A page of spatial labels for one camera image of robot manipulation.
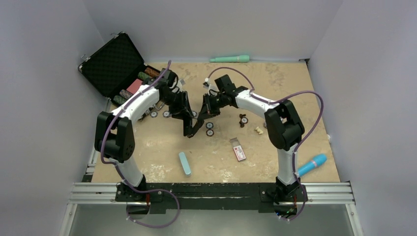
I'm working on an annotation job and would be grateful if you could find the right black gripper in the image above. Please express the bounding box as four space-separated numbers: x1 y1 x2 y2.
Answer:
198 93 227 121

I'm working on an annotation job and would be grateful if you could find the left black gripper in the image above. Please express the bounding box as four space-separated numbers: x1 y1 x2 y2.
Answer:
161 90 194 121

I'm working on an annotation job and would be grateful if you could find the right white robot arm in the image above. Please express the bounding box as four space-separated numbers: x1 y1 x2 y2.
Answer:
188 75 305 200

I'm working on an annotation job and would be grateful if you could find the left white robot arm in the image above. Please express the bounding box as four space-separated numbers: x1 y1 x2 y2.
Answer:
94 68 194 201

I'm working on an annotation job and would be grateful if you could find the poker chip on table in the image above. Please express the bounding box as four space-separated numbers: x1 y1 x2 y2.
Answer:
206 122 214 129

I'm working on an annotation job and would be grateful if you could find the poker chip lower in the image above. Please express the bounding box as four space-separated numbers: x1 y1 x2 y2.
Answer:
206 129 214 137

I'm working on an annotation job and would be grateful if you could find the brown chip stack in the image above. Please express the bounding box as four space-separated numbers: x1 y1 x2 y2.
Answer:
239 114 248 128

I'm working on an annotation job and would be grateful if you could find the red staple box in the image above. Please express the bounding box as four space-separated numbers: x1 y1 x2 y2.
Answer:
230 138 246 162

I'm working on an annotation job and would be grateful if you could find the small cream object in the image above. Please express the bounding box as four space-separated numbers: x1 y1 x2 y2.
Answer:
255 127 264 135

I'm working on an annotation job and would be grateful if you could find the red card deck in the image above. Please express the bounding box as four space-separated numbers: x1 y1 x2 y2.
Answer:
126 79 142 94

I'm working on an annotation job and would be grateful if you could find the green marker pen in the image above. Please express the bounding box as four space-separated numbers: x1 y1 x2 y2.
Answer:
209 55 250 63

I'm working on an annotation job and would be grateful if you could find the black poker chip case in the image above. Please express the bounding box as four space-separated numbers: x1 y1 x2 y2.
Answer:
78 31 160 106

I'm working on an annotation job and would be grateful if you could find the blue marker pen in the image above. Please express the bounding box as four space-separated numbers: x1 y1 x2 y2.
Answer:
298 154 327 177

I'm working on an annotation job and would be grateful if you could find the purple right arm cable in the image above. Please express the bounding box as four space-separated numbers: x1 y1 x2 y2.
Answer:
207 67 325 222

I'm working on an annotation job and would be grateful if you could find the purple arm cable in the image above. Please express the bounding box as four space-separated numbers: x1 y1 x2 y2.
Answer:
207 67 325 222
99 59 180 229

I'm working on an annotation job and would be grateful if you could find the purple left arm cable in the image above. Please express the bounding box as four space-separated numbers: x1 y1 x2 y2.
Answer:
99 59 180 229

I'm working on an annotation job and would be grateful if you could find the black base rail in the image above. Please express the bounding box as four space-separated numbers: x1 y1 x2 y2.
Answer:
115 182 308 217

